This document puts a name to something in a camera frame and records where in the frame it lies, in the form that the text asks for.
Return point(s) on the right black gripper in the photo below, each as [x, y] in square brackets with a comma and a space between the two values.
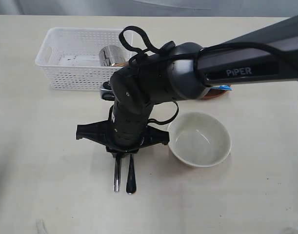
[122, 138]

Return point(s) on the silver table knife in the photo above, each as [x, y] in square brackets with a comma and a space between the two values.
[117, 174]

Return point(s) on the silver fork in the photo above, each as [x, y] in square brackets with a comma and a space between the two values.
[131, 186]

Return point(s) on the pale green ceramic bowl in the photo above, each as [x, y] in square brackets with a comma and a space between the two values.
[199, 140]

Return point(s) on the stainless steel cup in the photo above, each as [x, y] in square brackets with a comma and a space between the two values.
[111, 54]

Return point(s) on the white perforated plastic basket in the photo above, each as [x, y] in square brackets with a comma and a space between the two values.
[69, 57]

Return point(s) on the dark brown round plate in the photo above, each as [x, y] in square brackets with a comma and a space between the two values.
[213, 93]

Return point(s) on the blue chips bag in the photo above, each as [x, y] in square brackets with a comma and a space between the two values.
[224, 88]

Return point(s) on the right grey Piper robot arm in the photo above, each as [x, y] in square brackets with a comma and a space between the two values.
[187, 71]

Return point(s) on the upper wooden chopstick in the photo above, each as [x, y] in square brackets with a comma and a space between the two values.
[123, 64]

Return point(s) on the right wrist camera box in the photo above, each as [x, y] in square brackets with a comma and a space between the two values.
[106, 92]

